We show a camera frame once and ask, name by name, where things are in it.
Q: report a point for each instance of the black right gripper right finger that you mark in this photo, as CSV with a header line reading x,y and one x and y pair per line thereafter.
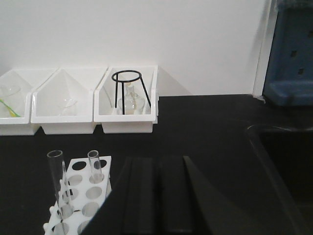
x,y
191,205

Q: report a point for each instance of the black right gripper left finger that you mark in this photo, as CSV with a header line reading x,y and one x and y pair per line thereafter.
x,y
130,207

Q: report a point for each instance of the white test tube rack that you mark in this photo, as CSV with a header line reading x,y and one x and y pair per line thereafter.
x,y
86,197

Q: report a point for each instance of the short glass test tube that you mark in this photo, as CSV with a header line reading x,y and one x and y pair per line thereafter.
x,y
95,166

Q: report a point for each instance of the tall glass test tube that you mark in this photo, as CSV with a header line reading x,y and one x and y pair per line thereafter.
x,y
62,193

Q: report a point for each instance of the blue-grey pegboard drying rack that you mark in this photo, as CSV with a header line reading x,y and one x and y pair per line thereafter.
x,y
289,77

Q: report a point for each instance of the round glass flask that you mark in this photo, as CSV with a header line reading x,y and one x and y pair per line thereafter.
x,y
132,104

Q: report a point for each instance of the right white storage bin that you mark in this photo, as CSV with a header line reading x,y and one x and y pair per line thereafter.
x,y
111,119

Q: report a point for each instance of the white storage bin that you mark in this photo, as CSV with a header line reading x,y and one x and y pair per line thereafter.
x,y
29,81
77,83
111,119

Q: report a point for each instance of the black lab sink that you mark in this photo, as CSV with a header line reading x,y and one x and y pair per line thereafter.
x,y
286,154

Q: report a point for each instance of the small beaker in middle bin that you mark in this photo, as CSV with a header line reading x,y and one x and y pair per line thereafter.
x,y
68,107

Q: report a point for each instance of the middle white storage bin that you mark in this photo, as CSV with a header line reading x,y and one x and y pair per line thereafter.
x,y
77,83

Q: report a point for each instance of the yellow-green stirring rod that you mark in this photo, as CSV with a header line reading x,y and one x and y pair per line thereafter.
x,y
10,110

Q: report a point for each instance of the glass beaker in left bin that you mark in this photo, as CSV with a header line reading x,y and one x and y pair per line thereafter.
x,y
10,93

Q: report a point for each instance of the left white storage bin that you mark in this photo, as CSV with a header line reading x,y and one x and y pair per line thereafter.
x,y
29,81

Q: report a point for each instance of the black wire tripod stand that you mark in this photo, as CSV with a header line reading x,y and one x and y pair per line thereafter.
x,y
124,77

